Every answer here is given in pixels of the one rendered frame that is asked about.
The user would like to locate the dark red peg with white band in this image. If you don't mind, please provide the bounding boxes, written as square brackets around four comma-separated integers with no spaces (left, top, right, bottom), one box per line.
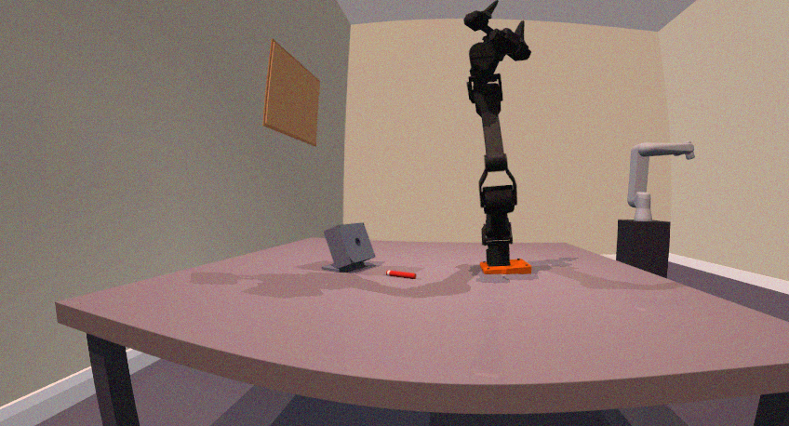
[386,271,417,279]

